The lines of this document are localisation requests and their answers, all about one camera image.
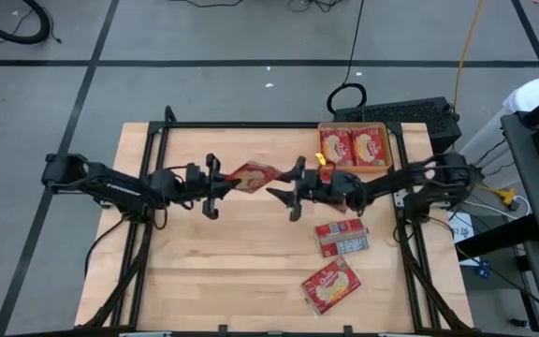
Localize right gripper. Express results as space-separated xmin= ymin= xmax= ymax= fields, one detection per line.
xmin=265 ymin=155 xmax=350 ymax=223

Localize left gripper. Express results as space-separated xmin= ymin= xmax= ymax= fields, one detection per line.
xmin=182 ymin=153 xmax=243 ymax=221

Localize orange plastic basket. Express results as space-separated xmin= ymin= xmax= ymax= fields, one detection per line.
xmin=316 ymin=121 xmax=394 ymax=174

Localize black perforated computer case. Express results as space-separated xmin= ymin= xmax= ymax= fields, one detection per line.
xmin=333 ymin=96 xmax=463 ymax=161

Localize white paper sheet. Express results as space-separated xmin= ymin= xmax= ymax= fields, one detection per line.
xmin=446 ymin=211 xmax=475 ymax=245

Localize black support beam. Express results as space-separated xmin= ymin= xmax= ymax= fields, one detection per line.
xmin=454 ymin=212 xmax=539 ymax=263

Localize white tall cylinder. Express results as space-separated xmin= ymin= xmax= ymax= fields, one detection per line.
xmin=459 ymin=78 xmax=539 ymax=165

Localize black metal rig frame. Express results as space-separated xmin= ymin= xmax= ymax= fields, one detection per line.
xmin=76 ymin=105 xmax=474 ymax=337

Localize black coiled cable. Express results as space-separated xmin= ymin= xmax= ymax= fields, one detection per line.
xmin=326 ymin=0 xmax=368 ymax=117

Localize black loose cable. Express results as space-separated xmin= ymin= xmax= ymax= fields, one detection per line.
xmin=83 ymin=215 xmax=128 ymax=278

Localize thin black cable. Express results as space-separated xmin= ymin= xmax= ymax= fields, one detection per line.
xmin=169 ymin=0 xmax=247 ymax=9

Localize tangled black cables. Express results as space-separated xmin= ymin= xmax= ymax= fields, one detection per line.
xmin=287 ymin=0 xmax=345 ymax=14

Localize yellow cable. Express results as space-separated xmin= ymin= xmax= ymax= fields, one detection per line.
xmin=451 ymin=0 xmax=518 ymax=211

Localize white cable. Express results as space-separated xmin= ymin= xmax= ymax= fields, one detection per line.
xmin=460 ymin=195 xmax=532 ymax=221

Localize black flexible hose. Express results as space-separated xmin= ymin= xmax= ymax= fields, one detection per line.
xmin=0 ymin=0 xmax=51 ymax=47

